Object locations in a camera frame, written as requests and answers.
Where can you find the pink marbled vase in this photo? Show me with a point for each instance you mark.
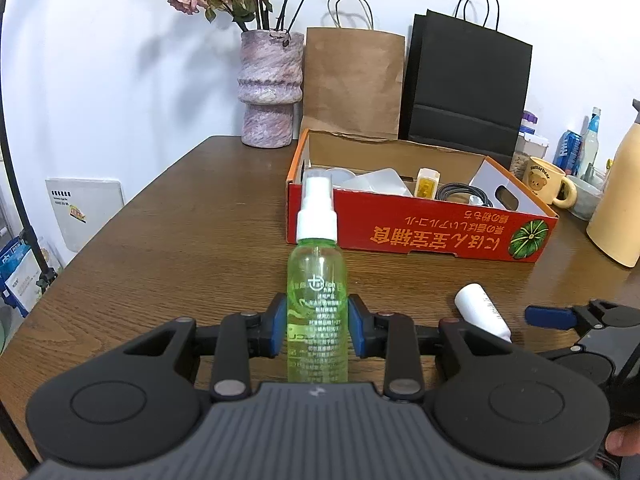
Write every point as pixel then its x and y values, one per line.
pixel 270 90

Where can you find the grey bowl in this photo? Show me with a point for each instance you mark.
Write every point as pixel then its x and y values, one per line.
pixel 585 200

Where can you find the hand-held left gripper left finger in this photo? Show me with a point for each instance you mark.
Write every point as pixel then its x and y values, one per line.
pixel 279 322

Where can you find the small beige box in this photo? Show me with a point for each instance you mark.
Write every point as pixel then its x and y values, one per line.
pixel 427 182

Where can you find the red cardboard box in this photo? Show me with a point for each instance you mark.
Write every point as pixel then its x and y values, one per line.
pixel 425 232

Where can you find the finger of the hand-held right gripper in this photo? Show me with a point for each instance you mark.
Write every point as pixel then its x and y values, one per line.
pixel 562 352
pixel 550 318

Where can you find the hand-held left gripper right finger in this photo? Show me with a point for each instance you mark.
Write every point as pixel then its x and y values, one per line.
pixel 356 325

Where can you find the yellow thermos jug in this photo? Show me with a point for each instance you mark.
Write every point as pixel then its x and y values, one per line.
pixel 620 200

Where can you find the black light stand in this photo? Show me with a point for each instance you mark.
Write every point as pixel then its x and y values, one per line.
pixel 47 275

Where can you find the person's right hand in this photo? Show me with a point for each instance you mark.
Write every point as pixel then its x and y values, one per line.
pixel 625 440

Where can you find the purple lidded container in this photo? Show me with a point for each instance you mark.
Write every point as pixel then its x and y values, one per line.
pixel 528 121

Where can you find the white screw lid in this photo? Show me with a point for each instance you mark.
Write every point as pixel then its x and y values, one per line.
pixel 340 176

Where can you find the blue printed packet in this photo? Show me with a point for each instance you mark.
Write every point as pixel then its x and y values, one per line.
pixel 15 262

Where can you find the black paper bag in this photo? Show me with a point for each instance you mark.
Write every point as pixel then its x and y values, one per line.
pixel 465 90

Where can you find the translucent plastic container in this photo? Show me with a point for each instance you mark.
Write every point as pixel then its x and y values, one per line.
pixel 380 182

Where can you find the blue drink can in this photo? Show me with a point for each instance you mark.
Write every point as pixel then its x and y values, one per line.
pixel 567 150

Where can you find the clear bottle blue cap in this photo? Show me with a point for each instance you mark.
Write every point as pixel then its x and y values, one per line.
pixel 590 145

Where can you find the white board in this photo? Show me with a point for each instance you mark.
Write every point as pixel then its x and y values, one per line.
pixel 85 210

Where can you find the white spray bottle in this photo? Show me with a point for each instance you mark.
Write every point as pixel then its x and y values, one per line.
pixel 477 305

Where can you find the yellow bear mug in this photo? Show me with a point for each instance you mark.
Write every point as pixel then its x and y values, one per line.
pixel 542 180

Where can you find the brown paper bag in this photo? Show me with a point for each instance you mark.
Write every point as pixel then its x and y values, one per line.
pixel 350 85

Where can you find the green spray bottle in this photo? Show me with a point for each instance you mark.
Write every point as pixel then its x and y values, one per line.
pixel 317 270

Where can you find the white packet yellow sticker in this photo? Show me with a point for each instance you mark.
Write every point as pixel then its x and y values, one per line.
pixel 30 294

